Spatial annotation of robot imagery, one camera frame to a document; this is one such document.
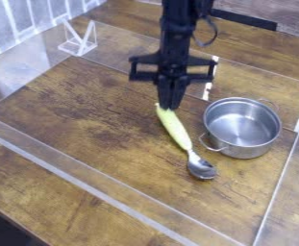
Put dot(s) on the black strip on table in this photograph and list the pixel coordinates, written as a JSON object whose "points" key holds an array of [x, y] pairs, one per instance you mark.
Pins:
{"points": [[245, 19]]}

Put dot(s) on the green handled metal spoon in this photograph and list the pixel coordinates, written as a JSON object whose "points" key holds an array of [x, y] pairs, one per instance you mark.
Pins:
{"points": [[199, 168]]}

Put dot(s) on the small steel pot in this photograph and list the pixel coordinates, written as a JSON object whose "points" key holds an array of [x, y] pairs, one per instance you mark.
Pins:
{"points": [[242, 127]]}

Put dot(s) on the clear acrylic triangle bracket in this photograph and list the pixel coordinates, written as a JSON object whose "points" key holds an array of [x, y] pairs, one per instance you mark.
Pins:
{"points": [[76, 45]]}

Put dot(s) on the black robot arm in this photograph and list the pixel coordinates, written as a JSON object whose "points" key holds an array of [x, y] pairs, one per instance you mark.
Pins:
{"points": [[185, 12]]}

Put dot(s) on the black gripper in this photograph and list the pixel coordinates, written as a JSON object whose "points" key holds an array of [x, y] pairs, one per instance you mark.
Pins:
{"points": [[173, 62]]}

